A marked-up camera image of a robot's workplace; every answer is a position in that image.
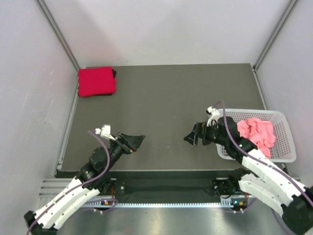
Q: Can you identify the slotted grey cable duct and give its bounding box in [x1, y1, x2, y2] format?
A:
[82, 198, 234, 209]

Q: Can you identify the folded black t shirt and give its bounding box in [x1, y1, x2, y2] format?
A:
[77, 68, 117, 97]

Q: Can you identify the left aluminium corner post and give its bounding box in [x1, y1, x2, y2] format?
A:
[34, 0, 82, 74]

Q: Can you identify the red polo t shirt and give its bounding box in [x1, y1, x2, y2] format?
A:
[77, 66, 116, 98]

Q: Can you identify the white perforated plastic basket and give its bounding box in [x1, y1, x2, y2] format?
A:
[225, 109, 296, 163]

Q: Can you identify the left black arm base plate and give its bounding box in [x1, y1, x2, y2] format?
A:
[100, 178, 126, 197]

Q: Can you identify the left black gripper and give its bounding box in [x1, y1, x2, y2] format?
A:
[104, 132, 146, 172]

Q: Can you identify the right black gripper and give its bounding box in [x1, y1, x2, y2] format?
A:
[184, 119, 228, 146]

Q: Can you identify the aluminium corner post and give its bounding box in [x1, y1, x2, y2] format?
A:
[34, 0, 82, 74]
[252, 0, 300, 71]

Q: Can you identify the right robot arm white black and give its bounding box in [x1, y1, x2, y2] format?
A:
[184, 116, 313, 235]

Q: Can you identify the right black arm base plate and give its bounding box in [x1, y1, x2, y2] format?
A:
[212, 170, 244, 199]

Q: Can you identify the pink crumpled t shirt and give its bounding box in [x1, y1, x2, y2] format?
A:
[237, 118, 276, 159]

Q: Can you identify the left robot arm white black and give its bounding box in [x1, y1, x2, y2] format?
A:
[24, 128, 145, 235]

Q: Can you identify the right aluminium corner post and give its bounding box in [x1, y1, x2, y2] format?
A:
[252, 0, 300, 71]

